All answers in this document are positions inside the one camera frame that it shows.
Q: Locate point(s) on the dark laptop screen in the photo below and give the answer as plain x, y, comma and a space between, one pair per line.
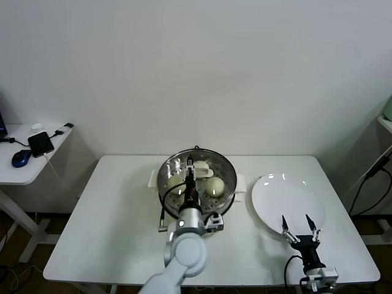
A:
2, 122

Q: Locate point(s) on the small white case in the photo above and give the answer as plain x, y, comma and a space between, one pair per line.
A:
36, 126

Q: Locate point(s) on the blue computer mouse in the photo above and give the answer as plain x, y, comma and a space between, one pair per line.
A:
21, 158

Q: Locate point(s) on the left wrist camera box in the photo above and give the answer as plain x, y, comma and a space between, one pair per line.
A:
216, 225

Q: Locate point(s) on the white side table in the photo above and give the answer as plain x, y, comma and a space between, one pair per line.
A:
18, 174

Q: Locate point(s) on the white round plate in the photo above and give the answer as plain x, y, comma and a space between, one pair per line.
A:
288, 199

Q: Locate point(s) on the perforated steel steamer basket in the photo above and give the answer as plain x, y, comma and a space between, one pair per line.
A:
152, 180

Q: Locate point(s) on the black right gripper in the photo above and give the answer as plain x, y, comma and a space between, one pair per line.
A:
309, 248

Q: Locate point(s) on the black smartphone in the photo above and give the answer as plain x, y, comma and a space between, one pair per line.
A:
40, 144

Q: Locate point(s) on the white shelf board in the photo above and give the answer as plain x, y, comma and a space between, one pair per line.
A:
386, 124

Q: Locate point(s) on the glass pot lid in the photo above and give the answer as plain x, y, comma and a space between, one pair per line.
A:
205, 171

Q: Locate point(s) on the white steamed baozi bun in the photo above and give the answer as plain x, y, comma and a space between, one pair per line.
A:
175, 183
215, 187

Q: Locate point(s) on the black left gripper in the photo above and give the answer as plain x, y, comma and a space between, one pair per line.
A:
190, 199

